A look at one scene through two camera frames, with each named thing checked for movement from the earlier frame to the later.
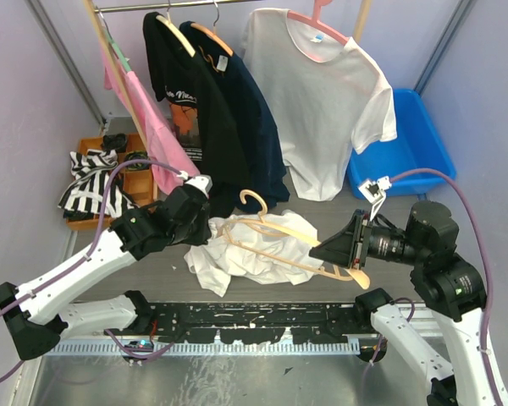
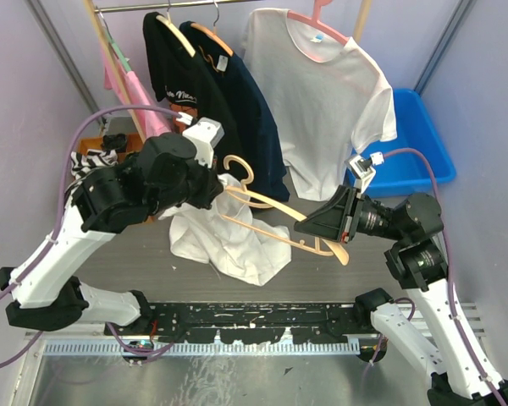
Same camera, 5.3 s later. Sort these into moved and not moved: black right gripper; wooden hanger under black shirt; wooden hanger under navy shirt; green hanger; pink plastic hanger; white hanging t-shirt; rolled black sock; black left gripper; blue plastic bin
Moved: black right gripper; black left gripper
Not moved: wooden hanger under navy shirt; pink plastic hanger; rolled black sock; wooden hanger under black shirt; green hanger; white hanging t-shirt; blue plastic bin
